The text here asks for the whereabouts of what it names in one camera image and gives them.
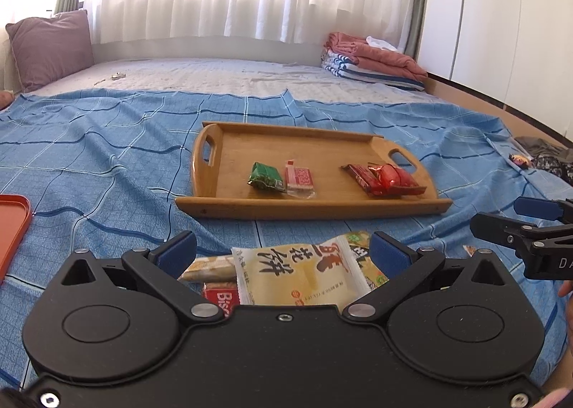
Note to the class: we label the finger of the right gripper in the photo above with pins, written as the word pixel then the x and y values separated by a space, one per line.
pixel 503 231
pixel 551 210

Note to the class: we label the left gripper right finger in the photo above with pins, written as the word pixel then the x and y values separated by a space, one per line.
pixel 408 272

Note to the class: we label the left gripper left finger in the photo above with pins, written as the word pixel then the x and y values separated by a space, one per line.
pixel 157 272

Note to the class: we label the white egg cake packet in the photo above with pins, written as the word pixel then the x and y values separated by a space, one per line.
pixel 337 271

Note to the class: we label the red Biscoff biscuit packet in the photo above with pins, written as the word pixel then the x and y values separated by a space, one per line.
pixel 224 294

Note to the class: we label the person's right hand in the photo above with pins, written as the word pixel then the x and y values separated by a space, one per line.
pixel 566 290

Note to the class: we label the dark patterned clothing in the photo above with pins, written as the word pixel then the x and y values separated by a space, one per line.
pixel 546 156

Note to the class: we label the beige snack bar packet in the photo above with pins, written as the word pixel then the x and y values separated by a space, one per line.
pixel 210 269

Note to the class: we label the small colourful toy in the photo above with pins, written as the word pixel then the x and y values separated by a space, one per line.
pixel 520 161

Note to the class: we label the red nut snack bag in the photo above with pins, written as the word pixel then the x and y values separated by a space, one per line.
pixel 395 181

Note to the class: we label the dark red snack packet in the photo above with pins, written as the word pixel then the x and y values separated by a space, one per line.
pixel 365 178

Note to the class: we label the wooden serving tray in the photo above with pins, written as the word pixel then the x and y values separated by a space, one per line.
pixel 224 154

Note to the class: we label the pink wafer snack packet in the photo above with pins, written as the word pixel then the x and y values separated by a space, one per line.
pixel 298 181

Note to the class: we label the green snack packet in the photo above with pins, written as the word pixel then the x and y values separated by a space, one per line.
pixel 265 177

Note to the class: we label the orange plastic lid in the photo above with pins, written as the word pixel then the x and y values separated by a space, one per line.
pixel 15 219

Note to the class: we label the folded salmon blanket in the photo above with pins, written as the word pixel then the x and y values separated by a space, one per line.
pixel 375 59

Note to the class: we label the white quilted mattress pad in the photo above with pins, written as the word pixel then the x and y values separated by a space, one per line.
pixel 241 78

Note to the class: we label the folded blue striped blanket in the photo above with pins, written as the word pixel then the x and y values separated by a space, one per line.
pixel 341 66

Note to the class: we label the white folded cloth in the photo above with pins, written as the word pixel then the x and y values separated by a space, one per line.
pixel 380 44

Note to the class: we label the purple pillow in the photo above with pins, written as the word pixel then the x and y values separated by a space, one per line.
pixel 48 49

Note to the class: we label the wooden bed frame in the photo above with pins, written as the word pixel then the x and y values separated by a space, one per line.
pixel 517 122

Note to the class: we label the small charger with cable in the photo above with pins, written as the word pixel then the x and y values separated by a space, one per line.
pixel 114 77

